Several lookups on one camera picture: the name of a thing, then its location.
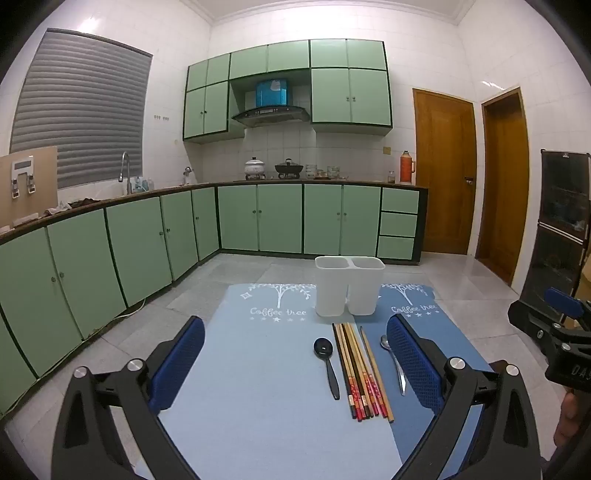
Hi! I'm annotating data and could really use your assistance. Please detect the green wall cabinets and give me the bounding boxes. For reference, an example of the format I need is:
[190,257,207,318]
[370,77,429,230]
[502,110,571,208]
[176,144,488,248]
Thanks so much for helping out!
[183,39,393,144]

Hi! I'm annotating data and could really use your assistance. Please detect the closed wooden door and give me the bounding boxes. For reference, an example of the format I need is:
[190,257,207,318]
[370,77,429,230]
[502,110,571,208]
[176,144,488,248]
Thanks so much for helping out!
[412,88,477,256]

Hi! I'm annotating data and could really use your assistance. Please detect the person's right hand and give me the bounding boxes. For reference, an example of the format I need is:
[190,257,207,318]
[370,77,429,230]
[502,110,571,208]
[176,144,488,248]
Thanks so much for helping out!
[555,392,591,448]

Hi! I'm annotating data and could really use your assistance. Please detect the white clip device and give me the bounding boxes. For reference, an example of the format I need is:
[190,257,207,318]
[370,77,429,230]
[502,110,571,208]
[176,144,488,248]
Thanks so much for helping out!
[10,157,37,199]

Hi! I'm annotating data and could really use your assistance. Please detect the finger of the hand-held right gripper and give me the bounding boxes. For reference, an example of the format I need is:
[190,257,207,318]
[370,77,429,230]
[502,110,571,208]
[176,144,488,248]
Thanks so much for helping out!
[544,287,584,321]
[508,301,566,344]

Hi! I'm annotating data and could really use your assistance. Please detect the cardboard box with label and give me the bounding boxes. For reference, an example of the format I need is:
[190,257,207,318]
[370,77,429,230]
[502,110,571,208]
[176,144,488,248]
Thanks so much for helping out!
[0,146,59,229]

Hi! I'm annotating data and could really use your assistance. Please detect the black wok with lid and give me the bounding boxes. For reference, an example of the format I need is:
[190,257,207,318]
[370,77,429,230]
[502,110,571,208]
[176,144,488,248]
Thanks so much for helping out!
[274,158,304,179]

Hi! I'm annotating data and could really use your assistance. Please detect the dark cloth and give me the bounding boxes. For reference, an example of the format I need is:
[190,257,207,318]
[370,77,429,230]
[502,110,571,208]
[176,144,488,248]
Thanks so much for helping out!
[44,198,100,216]

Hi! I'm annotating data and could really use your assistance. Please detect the black plastic spoon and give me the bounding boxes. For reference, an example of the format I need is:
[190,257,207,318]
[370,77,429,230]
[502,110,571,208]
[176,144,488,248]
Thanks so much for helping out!
[313,337,341,400]

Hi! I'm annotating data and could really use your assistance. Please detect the bundle of wooden chopsticks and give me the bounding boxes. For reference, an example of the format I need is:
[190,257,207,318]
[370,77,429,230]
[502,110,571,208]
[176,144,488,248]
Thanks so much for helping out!
[331,322,396,423]

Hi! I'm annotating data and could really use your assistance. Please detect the range hood with blue cover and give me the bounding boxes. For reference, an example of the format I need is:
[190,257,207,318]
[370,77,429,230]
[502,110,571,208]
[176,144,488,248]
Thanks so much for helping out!
[232,79,310,128]

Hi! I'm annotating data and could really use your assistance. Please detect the metal spoon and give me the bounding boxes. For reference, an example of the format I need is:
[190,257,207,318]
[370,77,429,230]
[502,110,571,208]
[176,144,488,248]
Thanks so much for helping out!
[380,334,407,396]

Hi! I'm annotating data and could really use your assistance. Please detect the orange thermos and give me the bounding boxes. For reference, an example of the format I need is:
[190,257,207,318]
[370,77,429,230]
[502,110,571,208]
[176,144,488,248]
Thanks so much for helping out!
[399,150,417,185]

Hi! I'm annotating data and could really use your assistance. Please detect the metal faucet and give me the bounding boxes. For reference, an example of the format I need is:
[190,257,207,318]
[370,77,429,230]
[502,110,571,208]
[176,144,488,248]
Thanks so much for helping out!
[118,152,132,195]

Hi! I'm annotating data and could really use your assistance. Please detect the wooden side door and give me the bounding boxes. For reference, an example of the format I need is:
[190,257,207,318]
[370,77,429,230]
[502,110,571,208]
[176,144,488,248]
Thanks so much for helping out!
[475,88,530,287]

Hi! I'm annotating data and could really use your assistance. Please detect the black glass-front cabinet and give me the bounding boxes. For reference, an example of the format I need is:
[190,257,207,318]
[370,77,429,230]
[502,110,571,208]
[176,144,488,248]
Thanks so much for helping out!
[519,148,591,324]

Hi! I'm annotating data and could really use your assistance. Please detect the grey window blind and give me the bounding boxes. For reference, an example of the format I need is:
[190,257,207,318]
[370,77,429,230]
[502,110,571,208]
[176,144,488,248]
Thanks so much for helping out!
[9,28,153,189]

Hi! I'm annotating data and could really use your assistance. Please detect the light blue printed mat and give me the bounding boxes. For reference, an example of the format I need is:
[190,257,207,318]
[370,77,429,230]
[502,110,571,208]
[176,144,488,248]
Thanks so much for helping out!
[157,282,407,480]

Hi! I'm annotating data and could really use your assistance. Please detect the white floor cable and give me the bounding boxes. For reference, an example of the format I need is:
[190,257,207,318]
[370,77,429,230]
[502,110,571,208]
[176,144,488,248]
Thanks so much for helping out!
[95,295,149,334]

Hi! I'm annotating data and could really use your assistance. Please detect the dark blue printed mat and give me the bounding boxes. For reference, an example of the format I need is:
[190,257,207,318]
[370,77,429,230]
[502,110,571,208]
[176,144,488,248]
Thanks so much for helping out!
[355,281,497,480]

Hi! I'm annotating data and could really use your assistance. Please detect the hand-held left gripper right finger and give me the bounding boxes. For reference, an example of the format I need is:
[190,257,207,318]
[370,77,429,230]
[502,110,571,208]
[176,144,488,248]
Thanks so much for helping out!
[385,314,542,480]

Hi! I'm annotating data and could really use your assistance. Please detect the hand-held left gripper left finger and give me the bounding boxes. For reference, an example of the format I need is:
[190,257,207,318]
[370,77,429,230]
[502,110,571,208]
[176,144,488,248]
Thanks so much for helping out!
[51,316,206,480]

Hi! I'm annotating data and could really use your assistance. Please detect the white two-compartment utensil holder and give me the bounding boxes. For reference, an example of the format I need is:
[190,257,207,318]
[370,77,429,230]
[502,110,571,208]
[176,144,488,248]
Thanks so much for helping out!
[315,255,386,317]

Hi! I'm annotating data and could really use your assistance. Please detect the green base cabinets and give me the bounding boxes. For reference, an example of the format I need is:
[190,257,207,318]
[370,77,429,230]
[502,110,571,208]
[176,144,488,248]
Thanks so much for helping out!
[0,181,429,416]

